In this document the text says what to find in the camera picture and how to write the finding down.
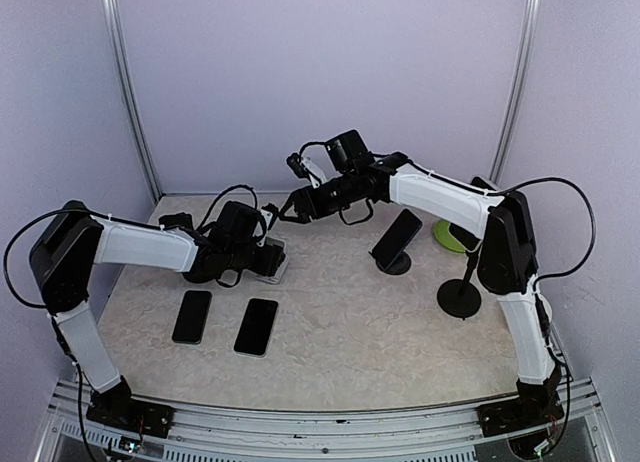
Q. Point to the right aluminium corner post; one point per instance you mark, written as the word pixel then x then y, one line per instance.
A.
pixel 517 89

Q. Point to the black gooseneck phone stand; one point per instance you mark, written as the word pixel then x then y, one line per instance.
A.
pixel 181 220

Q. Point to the left aluminium corner post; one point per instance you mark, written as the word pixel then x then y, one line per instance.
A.
pixel 116 34

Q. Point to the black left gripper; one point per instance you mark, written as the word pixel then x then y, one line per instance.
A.
pixel 268 264

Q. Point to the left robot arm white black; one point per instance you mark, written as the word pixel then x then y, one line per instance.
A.
pixel 78 239

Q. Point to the black phone on short stand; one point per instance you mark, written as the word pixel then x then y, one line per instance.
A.
pixel 396 238

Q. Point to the aluminium corner post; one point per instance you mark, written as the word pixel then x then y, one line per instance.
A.
pixel 116 34
pixel 517 89

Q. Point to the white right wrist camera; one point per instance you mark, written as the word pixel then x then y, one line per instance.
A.
pixel 304 168

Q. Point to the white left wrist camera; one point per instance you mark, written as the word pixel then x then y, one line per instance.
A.
pixel 269 215

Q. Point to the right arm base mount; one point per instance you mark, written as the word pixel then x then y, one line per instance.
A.
pixel 534 405

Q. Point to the aluminium front rail frame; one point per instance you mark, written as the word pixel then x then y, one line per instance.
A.
pixel 450 432

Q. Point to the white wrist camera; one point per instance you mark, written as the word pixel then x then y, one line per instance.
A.
pixel 304 168
pixel 269 215

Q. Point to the blue-edged black smartphone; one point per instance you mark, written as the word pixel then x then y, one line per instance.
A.
pixel 192 317

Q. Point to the green round stand base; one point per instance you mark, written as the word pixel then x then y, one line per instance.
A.
pixel 441 233

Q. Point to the white round bowl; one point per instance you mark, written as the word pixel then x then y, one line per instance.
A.
pixel 546 318

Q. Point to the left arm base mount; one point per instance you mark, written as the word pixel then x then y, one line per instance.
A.
pixel 118 408

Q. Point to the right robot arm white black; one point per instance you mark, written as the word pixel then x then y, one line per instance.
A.
pixel 496 226

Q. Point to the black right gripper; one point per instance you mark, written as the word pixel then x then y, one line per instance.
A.
pixel 300 198

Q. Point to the tall black phone stand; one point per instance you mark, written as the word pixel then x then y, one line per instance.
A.
pixel 460 298

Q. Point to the short black phone stand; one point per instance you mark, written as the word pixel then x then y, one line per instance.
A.
pixel 394 264

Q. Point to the black phone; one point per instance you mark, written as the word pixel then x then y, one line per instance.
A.
pixel 256 327
pixel 396 238

